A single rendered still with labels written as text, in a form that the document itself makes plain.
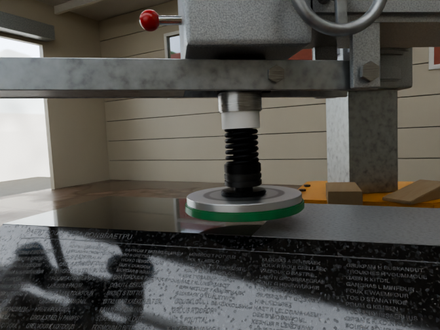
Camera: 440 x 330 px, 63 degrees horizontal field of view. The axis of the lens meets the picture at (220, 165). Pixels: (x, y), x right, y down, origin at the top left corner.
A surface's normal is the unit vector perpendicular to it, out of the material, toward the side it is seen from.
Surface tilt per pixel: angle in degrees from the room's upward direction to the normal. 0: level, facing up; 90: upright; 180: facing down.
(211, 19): 90
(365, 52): 90
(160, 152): 90
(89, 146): 90
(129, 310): 45
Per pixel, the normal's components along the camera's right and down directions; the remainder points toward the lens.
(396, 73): 0.47, 0.05
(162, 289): -0.25, -0.64
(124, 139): -0.49, 0.10
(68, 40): 0.87, 0.00
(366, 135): 0.13, 0.07
